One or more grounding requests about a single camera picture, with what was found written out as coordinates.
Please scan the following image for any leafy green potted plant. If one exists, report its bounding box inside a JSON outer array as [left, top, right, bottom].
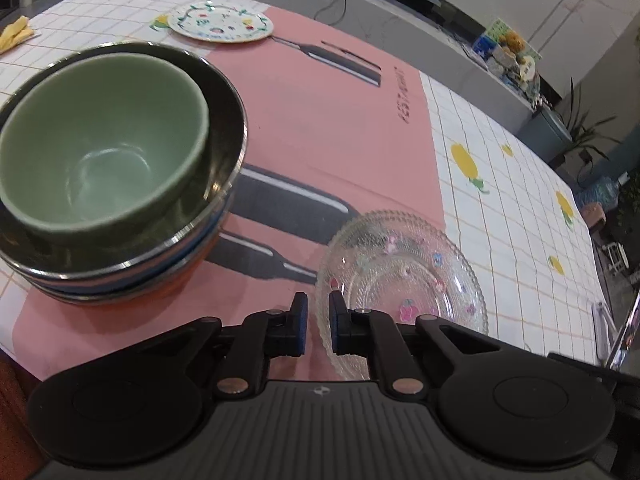
[[614, 170, 640, 242]]

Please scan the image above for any white stool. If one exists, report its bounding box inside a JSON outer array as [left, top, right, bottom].
[[602, 241, 630, 274]]

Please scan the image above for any white floral ceramic plate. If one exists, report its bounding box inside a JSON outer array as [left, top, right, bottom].
[[167, 1, 275, 44]]

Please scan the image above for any shiny metal frame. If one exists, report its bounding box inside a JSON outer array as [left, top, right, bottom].
[[591, 290, 640, 369]]

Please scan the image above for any stainless steel bowl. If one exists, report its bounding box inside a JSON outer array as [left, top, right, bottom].
[[0, 41, 249, 281]]

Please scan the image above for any yellow cloth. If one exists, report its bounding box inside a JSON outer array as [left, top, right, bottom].
[[0, 16, 36, 54]]

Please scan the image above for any clear glass dish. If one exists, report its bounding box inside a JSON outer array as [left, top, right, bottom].
[[315, 210, 489, 381]]

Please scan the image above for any grey marble counter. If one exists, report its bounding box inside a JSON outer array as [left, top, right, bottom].
[[235, 0, 534, 137]]

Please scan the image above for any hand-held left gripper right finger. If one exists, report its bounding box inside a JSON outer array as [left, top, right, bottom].
[[327, 290, 502, 402]]

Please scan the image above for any orange bowl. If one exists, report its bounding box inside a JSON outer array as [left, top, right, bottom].
[[44, 232, 222, 306]]

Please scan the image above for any snake plant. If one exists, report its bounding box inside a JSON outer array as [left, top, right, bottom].
[[550, 77, 621, 172]]

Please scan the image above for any pink heater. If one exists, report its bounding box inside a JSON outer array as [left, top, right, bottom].
[[580, 202, 607, 231]]

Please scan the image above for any blue water bottle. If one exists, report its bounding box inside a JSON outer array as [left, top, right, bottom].
[[580, 175, 621, 206]]

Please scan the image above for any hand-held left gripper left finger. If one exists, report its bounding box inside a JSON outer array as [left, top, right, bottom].
[[145, 291, 308, 402]]

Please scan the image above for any teddy bear with basket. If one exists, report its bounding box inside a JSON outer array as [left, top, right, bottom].
[[472, 17, 544, 69]]

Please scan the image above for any grey trash bin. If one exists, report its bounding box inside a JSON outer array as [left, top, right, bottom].
[[517, 107, 574, 162]]

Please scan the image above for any green ceramic bowl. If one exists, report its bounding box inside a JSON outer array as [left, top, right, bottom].
[[0, 52, 211, 246]]

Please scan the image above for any pink and white checked tablecloth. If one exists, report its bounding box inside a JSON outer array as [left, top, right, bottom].
[[0, 0, 609, 382]]

